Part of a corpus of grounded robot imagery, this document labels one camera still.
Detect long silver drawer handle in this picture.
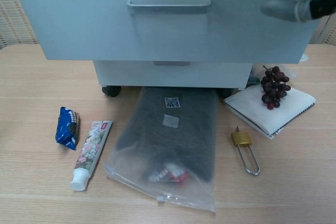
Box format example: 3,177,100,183
126,0,212,15

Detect grey metal drawer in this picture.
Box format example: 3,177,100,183
7,0,332,65

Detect dark purple grape bunch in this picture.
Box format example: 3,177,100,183
260,65,291,111

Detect white spiral notebook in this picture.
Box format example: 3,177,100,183
223,84,317,140

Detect brass long shackle padlock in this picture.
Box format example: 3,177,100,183
230,125,261,176

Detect white QR code sticker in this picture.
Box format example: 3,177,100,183
164,97,182,109

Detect dark grey folded garment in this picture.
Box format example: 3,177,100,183
114,87,218,183

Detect black caster wheel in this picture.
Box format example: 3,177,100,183
101,85,122,98

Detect red and white label card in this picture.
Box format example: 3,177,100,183
148,163,188,184

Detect clear zip plastic bag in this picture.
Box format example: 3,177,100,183
102,87,219,212

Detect floral toothpaste tube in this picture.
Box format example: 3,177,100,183
69,120,114,192

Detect blue cookie packet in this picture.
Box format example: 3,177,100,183
55,106,80,151

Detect beige woven partition screen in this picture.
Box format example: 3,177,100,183
0,0,336,49

